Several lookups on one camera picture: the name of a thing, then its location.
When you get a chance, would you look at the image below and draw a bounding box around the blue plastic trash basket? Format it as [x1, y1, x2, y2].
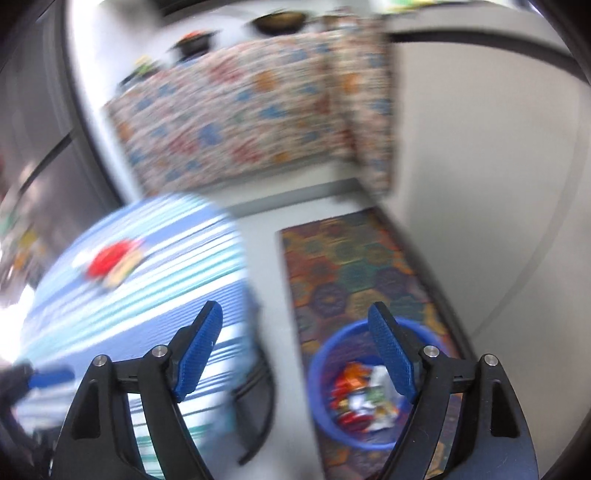
[307, 316, 452, 452]

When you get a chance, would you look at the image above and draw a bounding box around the cream biscuit packet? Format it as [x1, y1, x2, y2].
[102, 249, 144, 289]

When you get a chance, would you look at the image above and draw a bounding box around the blue striped tablecloth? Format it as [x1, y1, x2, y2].
[7, 194, 260, 479]

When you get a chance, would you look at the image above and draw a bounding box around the red snack wrapper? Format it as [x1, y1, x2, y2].
[86, 239, 138, 279]

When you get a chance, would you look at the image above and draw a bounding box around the grey double door refrigerator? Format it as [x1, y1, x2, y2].
[1, 1, 123, 223]

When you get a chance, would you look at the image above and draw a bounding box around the colourful hexagon floor mat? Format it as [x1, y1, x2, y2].
[280, 209, 462, 479]

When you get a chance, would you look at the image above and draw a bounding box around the black pot red lid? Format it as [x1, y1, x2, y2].
[168, 31, 217, 62]

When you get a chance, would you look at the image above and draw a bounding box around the patterned fu character cloth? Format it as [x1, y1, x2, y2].
[105, 17, 394, 194]

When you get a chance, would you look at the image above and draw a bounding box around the black wok with lid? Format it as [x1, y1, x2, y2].
[250, 10, 311, 36]

